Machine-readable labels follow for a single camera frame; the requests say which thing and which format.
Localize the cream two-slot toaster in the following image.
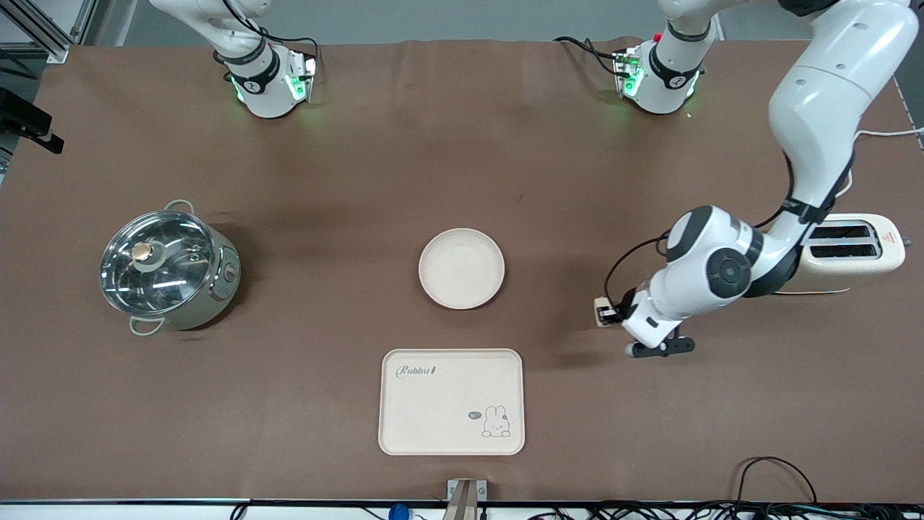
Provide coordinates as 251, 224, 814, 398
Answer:
780, 212, 907, 296

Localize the metal table edge bracket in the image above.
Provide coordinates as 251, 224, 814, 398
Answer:
442, 479, 489, 520

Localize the cream round plate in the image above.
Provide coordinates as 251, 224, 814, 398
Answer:
418, 227, 506, 311

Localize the glass pot lid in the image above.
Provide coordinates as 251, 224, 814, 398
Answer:
100, 211, 217, 316

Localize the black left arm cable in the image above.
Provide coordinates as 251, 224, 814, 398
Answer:
603, 144, 857, 308

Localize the black looped cable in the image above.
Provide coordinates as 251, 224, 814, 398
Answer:
735, 456, 819, 506

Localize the black cable bundle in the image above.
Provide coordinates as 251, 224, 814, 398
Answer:
526, 500, 924, 520

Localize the stainless steel electric pot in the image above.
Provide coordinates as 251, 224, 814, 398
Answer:
100, 199, 243, 337

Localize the black arm base cable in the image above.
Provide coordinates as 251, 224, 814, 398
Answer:
554, 35, 624, 77

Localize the white toaster power cable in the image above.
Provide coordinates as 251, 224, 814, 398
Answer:
853, 126, 924, 151

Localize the brown table mat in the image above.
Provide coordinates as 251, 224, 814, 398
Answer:
0, 38, 924, 504

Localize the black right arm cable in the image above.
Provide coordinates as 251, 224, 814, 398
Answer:
219, 0, 321, 77

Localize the cream rabbit print tray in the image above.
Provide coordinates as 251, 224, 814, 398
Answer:
378, 348, 526, 457

